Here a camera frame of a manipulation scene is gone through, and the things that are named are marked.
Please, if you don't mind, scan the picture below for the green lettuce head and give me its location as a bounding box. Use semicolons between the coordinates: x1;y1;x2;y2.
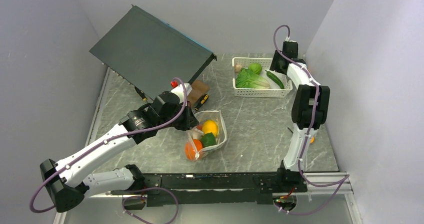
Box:
235;68;270;89

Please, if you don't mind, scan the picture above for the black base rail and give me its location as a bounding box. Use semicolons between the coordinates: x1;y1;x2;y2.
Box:
110;172;349;207

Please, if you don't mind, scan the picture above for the white plastic basket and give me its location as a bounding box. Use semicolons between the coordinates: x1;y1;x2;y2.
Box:
231;57;294;98

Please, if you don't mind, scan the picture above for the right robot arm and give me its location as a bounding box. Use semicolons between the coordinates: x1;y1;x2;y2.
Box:
270;40;330;192

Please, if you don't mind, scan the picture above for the yellow black screwdriver left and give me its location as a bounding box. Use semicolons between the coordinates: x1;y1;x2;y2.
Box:
134;87;148;102

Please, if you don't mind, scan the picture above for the green lime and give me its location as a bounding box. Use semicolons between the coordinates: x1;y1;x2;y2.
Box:
248;63;263;75

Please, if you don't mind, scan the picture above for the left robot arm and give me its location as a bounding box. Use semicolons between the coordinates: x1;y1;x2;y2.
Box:
40;88;199;213

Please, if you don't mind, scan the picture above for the clear zip top bag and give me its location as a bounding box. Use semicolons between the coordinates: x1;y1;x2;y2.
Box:
184;110;227;161

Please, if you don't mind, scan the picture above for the dark green avocado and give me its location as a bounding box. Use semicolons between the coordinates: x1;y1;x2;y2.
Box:
200;132;217;148

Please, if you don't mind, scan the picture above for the dark grey server chassis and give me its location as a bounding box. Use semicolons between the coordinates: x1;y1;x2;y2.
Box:
90;5;217;98

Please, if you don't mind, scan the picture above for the green chili pepper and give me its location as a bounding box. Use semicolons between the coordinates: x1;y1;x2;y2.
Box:
266;70;285;89

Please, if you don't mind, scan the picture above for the yellow black screwdriver right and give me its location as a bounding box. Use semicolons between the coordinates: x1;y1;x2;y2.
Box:
194;94;209;112

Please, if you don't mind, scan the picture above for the orange tangerine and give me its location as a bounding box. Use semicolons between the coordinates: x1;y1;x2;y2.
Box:
184;139;203;161

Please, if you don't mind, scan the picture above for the yellow black screwdriver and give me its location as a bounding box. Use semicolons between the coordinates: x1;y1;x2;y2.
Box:
134;87;148;102
194;94;209;112

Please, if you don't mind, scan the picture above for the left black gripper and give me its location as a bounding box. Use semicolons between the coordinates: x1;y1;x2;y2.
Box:
158;100;200;131

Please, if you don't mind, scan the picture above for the small brown mushroom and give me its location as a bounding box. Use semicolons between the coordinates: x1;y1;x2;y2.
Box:
234;64;243;73

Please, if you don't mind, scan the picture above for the brown wooden board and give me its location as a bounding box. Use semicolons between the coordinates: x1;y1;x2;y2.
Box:
188;80;210;107

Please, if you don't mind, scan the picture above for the yellow lemon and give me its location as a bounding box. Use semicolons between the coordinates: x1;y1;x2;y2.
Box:
201;120;219;137

